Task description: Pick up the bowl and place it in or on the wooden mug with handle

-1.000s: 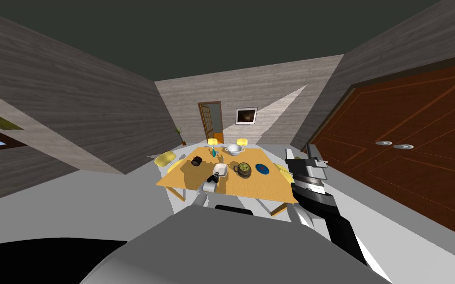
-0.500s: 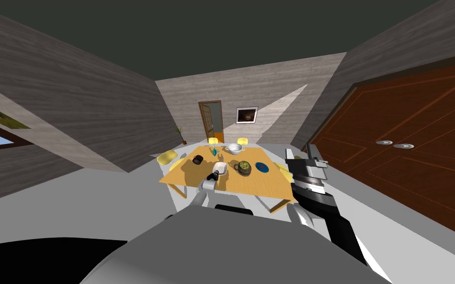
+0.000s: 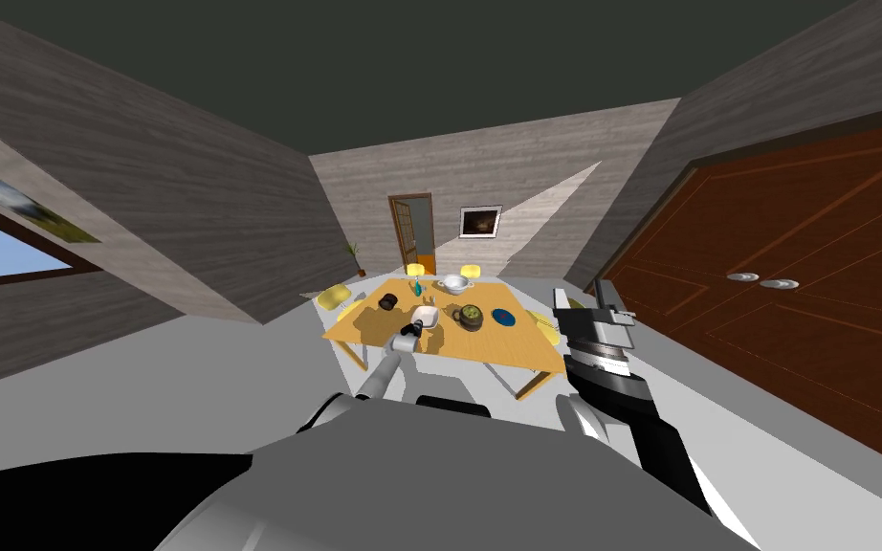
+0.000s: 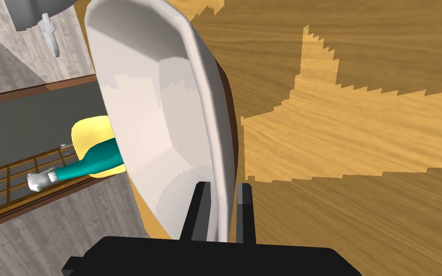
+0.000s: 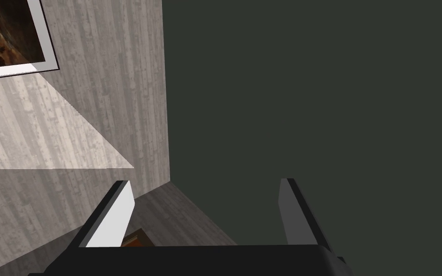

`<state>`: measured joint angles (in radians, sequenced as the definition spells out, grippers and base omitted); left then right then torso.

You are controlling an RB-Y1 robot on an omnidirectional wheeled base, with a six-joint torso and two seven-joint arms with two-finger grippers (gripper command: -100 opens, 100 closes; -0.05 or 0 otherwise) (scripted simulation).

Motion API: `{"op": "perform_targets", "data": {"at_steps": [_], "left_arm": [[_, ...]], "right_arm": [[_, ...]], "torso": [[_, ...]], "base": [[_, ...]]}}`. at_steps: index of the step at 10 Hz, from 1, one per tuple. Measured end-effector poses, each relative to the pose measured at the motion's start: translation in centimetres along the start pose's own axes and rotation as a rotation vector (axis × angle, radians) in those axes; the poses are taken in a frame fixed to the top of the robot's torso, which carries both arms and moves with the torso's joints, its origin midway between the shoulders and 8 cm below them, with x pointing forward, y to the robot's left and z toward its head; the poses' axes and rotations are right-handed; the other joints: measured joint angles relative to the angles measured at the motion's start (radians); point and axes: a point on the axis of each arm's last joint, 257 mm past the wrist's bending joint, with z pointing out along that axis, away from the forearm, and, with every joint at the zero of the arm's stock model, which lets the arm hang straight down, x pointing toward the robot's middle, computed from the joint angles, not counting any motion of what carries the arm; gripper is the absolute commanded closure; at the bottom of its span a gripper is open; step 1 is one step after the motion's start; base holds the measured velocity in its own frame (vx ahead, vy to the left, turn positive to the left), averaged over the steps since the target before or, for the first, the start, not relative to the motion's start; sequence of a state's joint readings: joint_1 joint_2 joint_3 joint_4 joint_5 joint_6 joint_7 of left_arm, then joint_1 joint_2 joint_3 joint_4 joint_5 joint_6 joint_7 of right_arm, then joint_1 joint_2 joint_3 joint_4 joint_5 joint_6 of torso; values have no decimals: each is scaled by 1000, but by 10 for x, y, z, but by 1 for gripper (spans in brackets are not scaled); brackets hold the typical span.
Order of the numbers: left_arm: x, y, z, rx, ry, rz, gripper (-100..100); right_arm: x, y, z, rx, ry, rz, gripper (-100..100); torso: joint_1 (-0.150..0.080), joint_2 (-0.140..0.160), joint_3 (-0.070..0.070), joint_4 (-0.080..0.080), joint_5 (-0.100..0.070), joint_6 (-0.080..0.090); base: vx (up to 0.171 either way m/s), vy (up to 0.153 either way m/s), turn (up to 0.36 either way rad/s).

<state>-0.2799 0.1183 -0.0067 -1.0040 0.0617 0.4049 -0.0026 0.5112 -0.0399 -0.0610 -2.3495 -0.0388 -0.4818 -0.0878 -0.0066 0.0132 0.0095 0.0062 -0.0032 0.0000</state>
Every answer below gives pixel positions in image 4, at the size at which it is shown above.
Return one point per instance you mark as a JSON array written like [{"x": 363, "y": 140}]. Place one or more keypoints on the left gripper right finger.
[{"x": 245, "y": 214}]

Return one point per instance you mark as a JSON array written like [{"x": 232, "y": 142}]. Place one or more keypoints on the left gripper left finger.
[{"x": 197, "y": 214}]

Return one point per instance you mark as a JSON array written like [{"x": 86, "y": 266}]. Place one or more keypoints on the white bowl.
[{"x": 155, "y": 115}]

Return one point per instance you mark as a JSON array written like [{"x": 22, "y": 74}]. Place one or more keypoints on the teal bottle with white cap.
[{"x": 90, "y": 165}]

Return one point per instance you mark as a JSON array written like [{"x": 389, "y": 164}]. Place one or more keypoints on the yellow plate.
[{"x": 90, "y": 132}]

